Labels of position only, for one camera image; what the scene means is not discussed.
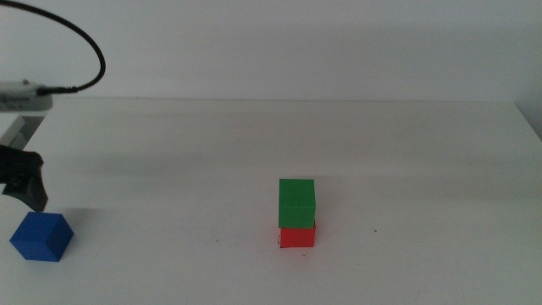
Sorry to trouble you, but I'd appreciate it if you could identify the red cube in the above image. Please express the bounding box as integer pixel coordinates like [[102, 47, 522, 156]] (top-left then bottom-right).
[[279, 223, 317, 249]]

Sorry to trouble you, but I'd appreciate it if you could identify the blue cube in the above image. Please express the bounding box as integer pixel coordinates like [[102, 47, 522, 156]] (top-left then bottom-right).
[[9, 211, 75, 263]]

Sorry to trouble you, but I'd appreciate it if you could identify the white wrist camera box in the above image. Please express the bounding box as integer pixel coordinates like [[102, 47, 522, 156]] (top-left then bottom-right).
[[0, 79, 54, 114]]

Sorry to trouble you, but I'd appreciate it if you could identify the black camera cable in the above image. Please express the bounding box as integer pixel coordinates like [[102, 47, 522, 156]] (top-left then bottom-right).
[[0, 0, 107, 96]]

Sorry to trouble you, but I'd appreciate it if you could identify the white side table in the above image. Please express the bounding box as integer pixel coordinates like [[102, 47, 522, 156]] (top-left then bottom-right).
[[0, 112, 27, 147]]

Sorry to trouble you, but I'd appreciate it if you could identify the green cube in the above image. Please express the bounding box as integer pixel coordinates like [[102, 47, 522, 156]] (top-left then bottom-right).
[[278, 178, 317, 230]]

